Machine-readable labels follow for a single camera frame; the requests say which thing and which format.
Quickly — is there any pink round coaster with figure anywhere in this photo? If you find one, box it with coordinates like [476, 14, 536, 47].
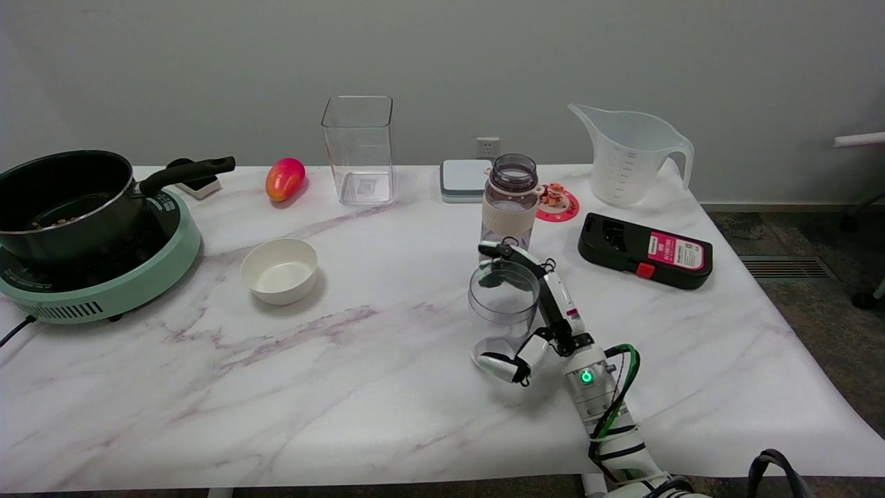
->
[534, 183, 581, 223]

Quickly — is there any purple clear water bottle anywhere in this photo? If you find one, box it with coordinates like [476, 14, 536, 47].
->
[479, 154, 541, 255]

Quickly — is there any black device with pink label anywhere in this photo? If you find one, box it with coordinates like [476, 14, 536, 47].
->
[578, 213, 715, 291]

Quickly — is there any thick black cable loop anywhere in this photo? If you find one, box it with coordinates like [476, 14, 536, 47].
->
[747, 449, 807, 498]

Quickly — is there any large translucent measuring jug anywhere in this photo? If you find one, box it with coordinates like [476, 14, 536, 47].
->
[568, 104, 695, 209]

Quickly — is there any white horizontal bar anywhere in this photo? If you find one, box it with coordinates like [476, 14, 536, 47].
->
[833, 131, 885, 149]

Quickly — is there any green induction cooker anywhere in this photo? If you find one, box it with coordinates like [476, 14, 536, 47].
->
[0, 188, 203, 324]

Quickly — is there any small clear measuring cup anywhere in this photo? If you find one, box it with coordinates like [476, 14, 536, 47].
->
[468, 259, 541, 369]

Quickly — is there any black saucepan with handle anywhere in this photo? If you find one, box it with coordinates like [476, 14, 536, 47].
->
[0, 150, 236, 268]

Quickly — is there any clear square storage container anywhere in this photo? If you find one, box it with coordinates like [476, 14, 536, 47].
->
[322, 95, 398, 206]

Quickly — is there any red yellow mango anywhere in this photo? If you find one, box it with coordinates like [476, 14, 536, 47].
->
[265, 158, 307, 203]

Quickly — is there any black cooker power cable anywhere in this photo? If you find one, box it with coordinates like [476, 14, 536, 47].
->
[0, 315, 35, 344]

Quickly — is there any black chair base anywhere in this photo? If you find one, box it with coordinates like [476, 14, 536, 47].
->
[839, 190, 885, 311]

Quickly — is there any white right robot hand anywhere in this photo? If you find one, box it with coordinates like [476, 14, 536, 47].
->
[477, 239, 595, 387]

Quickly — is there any floor vent grille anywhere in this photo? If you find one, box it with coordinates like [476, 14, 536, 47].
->
[738, 255, 839, 280]

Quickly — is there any grey white kitchen scale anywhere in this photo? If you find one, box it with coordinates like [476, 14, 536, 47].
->
[440, 160, 494, 204]

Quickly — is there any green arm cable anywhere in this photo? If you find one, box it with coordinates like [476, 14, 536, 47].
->
[591, 344, 642, 443]

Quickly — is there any white round bowl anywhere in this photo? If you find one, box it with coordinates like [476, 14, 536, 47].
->
[241, 238, 319, 306]

